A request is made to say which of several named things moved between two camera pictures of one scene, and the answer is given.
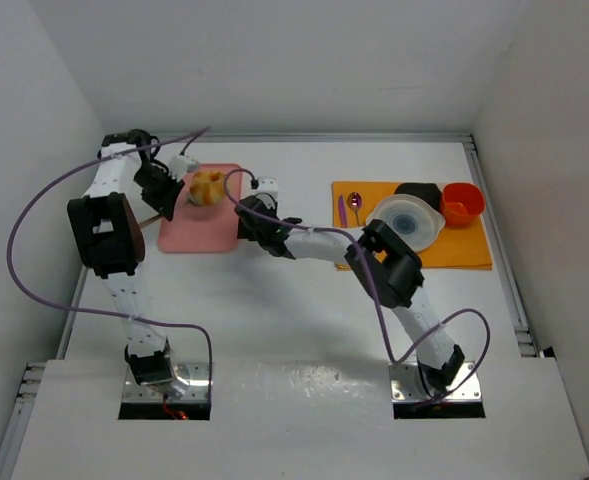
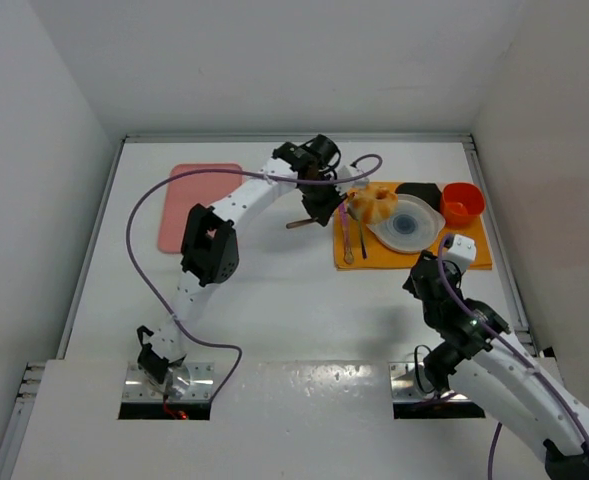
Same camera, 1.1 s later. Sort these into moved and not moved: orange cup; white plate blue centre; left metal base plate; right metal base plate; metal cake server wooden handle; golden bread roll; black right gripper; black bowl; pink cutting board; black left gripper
Moved: metal cake server wooden handle; golden bread roll; black left gripper; black right gripper
Not moved: orange cup; pink cutting board; black bowl; right metal base plate; left metal base plate; white plate blue centre
